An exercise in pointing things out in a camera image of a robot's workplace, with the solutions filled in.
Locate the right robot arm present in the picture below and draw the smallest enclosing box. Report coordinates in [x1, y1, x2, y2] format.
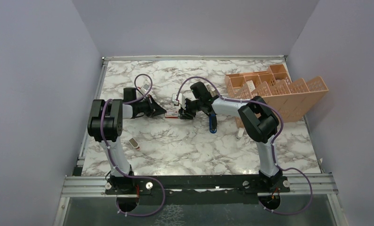
[172, 82, 283, 192]

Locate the peach plastic desk organizer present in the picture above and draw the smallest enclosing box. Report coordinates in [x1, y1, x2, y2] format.
[225, 64, 329, 122]

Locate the small white brown eraser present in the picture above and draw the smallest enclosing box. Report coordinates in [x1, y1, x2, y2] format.
[129, 138, 140, 150]

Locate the aluminium front frame rail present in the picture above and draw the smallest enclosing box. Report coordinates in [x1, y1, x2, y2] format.
[61, 173, 339, 198]

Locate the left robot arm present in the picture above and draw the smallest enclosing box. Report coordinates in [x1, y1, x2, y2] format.
[87, 88, 167, 194]

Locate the purple cable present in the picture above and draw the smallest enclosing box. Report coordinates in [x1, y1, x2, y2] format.
[175, 76, 313, 216]
[100, 73, 167, 218]

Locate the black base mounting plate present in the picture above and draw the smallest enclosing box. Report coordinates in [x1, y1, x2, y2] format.
[105, 174, 290, 206]

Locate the red white staple box sleeve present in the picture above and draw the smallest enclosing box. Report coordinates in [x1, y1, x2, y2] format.
[165, 111, 179, 119]

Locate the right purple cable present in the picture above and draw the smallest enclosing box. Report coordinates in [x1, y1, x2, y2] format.
[175, 76, 313, 216]

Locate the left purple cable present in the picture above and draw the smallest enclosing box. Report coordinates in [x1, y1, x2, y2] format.
[100, 73, 167, 218]

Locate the white tube by organizer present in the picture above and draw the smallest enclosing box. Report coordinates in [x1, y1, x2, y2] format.
[236, 128, 244, 139]

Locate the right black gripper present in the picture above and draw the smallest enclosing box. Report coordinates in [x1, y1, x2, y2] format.
[179, 98, 203, 120]

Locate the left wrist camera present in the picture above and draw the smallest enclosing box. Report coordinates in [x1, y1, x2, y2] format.
[140, 84, 151, 93]

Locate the blue stapler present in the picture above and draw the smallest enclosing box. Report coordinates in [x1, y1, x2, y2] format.
[209, 114, 217, 134]

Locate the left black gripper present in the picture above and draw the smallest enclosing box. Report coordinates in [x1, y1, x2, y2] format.
[134, 94, 167, 117]

